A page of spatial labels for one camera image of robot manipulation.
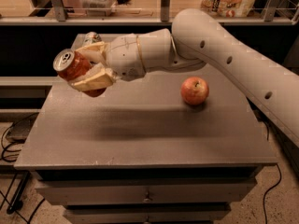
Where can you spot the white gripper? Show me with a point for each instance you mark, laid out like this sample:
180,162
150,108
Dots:
124,57

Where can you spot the red coke can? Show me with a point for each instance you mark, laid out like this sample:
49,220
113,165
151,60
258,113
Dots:
71,66

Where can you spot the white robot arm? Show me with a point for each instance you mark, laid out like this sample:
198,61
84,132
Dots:
194,40

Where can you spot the silver soda can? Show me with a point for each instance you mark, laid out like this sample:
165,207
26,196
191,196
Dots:
91,38

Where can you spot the clear plastic container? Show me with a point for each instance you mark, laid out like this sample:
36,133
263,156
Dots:
98,7

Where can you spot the red apple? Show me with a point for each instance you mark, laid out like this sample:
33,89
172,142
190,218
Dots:
194,90

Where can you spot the black power adapter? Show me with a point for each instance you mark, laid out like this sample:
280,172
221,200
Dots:
19,131

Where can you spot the grey cabinet with drawers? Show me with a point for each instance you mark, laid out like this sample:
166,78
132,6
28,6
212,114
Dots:
98,157

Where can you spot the round drawer knob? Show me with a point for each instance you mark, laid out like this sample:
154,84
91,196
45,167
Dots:
147,198

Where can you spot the black metal stand leg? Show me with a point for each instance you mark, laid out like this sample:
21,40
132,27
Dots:
19,180

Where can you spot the grey metal shelf rail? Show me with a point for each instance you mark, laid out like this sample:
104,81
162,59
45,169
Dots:
135,12

